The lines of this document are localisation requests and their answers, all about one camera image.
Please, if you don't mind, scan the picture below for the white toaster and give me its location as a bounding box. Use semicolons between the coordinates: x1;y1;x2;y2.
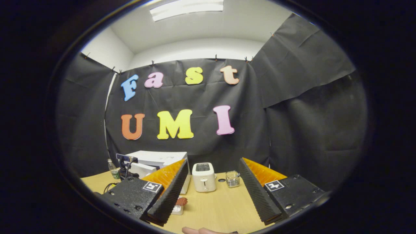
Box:
192;162;217;193

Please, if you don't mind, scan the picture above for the white microwave oven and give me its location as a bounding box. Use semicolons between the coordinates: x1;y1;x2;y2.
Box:
125;150;191;195

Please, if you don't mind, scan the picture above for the clear plastic water bottle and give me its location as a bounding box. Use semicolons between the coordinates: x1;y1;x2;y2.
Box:
108;159;121;180

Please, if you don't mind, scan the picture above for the ceiling light panel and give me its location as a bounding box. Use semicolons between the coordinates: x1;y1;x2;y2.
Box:
149;0;225;22

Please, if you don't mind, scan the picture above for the wire mesh utensil holder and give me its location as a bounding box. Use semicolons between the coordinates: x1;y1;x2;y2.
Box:
226;171;241;188

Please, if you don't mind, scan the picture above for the black backdrop cloth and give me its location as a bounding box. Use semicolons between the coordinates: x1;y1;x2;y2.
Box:
57;13;368;192

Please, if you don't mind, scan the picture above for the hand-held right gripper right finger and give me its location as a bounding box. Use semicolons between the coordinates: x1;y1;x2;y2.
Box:
238;157;332;226

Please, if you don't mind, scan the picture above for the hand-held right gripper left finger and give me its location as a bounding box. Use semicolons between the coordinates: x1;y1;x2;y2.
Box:
94;159;189;227

